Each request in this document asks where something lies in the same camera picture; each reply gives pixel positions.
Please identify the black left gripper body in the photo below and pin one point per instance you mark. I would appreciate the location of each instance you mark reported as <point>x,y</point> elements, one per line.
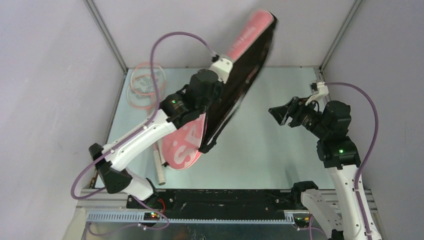
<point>216,94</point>

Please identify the pink sport racket bag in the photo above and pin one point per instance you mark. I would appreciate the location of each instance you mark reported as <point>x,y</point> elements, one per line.
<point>249,53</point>

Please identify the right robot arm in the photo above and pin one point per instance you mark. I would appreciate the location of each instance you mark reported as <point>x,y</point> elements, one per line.
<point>341,160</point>

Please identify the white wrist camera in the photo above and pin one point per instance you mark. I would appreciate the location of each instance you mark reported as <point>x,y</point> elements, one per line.
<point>222,67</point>
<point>319,90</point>

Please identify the aluminium front frame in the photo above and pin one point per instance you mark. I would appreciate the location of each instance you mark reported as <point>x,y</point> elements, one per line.
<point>292,217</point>

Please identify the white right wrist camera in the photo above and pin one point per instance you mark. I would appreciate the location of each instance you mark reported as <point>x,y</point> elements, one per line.
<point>319,90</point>

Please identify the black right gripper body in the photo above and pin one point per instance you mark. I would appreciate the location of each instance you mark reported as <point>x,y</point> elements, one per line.
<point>306,116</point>

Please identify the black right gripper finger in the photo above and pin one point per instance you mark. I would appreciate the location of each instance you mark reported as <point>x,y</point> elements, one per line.
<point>295,102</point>
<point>281,114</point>

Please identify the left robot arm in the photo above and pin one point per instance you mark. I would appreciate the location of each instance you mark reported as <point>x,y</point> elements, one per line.
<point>176,110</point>

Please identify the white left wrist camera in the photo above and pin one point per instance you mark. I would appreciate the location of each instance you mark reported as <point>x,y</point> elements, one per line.
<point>222,67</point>

